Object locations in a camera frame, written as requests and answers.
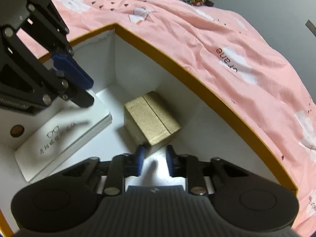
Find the gold gift box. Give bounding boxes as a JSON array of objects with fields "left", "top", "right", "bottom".
[{"left": 123, "top": 91, "right": 182, "bottom": 148}]

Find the white glasses case box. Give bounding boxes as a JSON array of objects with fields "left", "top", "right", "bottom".
[{"left": 14, "top": 88, "right": 113, "bottom": 183}]

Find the orange cardboard storage box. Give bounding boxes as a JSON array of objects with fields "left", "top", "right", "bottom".
[{"left": 1, "top": 24, "right": 299, "bottom": 236}]

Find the pink cloud print duvet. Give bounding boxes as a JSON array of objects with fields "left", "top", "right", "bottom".
[{"left": 18, "top": 0, "right": 315, "bottom": 236}]

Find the black wall socket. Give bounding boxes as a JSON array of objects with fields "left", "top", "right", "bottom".
[{"left": 204, "top": 0, "right": 214, "bottom": 7}]

